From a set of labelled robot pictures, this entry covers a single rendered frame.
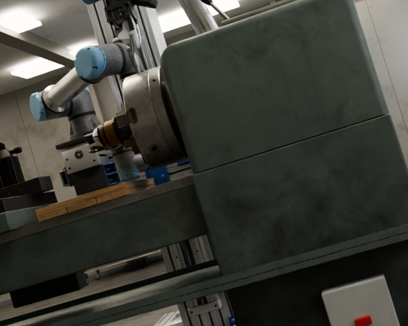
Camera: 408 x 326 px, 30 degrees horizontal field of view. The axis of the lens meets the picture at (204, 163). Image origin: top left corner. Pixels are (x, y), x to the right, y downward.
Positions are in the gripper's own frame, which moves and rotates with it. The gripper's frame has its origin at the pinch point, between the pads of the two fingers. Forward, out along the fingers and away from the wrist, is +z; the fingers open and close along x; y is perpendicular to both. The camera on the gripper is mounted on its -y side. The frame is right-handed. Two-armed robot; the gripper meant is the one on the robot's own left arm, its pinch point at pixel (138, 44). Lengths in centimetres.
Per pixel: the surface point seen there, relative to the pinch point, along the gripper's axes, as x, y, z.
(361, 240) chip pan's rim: -7, -46, 75
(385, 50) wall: -849, -137, -291
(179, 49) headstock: 2.3, -12.0, 7.1
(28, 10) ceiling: -517, 242, -345
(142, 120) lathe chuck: -7.8, 6.6, 20.8
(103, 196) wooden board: -10.3, 24.5, 39.5
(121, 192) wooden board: -10.4, 18.8, 39.9
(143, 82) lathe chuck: -8.8, 3.7, 8.5
